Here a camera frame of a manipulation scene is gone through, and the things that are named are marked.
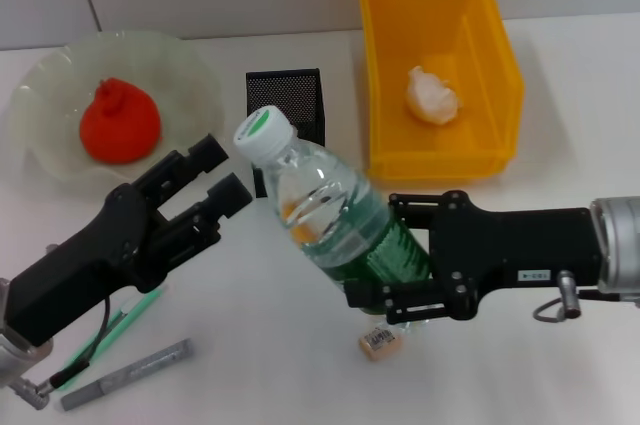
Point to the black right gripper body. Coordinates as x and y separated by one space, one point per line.
500 250

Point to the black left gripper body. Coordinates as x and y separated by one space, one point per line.
90 265

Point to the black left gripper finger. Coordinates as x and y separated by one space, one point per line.
190 160
220 205

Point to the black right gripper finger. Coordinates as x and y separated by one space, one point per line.
415 207
405 300

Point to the mint green utility knife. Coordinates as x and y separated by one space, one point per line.
130 317

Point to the red-orange knitted orange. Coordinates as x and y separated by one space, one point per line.
120 125

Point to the clear water bottle green label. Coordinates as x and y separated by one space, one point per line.
320 205

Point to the white paper ball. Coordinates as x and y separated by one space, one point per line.
432 97

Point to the beige eraser with barcode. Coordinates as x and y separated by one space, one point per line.
380 345

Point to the silver marker pen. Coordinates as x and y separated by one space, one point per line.
135 370

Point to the black mesh pen holder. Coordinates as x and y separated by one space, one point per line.
300 95

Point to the pale green glass fruit plate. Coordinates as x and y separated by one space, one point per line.
45 85

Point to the yellow plastic bin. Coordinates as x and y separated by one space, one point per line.
430 145

